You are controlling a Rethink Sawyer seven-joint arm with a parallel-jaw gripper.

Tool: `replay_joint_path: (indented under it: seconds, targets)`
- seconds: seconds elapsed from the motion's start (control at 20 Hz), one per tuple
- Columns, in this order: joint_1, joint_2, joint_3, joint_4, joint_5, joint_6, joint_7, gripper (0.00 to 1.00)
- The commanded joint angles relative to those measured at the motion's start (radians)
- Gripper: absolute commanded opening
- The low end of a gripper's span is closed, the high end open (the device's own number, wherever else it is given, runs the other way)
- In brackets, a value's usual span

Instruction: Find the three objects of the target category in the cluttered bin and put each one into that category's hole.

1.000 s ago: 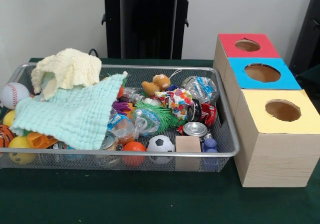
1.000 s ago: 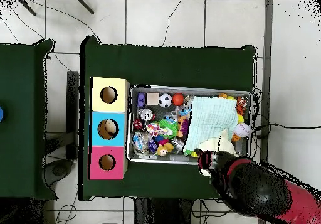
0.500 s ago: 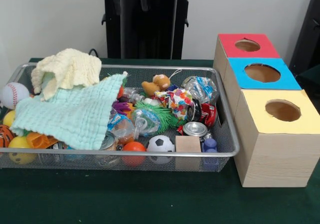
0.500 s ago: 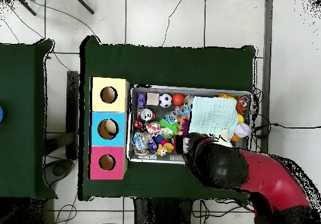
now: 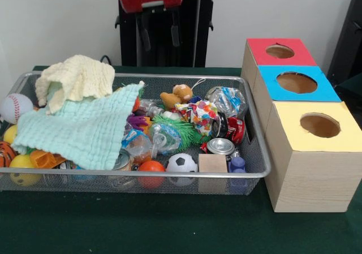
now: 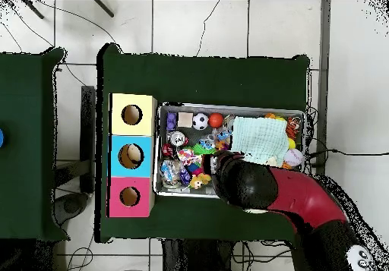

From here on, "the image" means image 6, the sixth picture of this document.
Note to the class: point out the brown plush toy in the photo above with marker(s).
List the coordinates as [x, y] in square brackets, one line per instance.
[199, 181]

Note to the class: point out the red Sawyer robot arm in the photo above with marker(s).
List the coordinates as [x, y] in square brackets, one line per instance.
[304, 198]

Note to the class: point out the orange red ball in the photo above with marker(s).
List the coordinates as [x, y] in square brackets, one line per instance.
[216, 120]

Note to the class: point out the mint green cloth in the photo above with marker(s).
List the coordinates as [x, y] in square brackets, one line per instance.
[258, 137]

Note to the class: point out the blue round object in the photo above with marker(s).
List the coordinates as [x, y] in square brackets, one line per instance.
[1, 138]

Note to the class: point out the large crumpled clear bottle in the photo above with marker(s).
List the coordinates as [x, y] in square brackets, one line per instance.
[170, 170]

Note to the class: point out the side table with green cloth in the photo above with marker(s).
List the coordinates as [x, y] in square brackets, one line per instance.
[27, 161]

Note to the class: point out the clear mesh bin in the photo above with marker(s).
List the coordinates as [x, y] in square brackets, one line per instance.
[243, 109]

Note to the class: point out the white baseball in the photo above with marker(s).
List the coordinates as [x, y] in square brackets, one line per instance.
[294, 157]

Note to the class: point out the wooden cube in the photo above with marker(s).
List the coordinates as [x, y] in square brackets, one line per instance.
[185, 119]

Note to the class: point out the wooden box with three holes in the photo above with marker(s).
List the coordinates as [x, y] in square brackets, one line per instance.
[117, 167]

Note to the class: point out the colourful dotted cloth bag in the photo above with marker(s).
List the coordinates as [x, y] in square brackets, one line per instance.
[188, 156]

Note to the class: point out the crushed silver can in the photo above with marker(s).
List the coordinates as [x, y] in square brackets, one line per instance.
[177, 138]

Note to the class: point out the black and white soccer ball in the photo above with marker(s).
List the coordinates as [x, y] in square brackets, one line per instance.
[200, 121]

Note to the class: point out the black metal leg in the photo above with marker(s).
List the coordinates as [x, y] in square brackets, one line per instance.
[33, 9]
[103, 8]

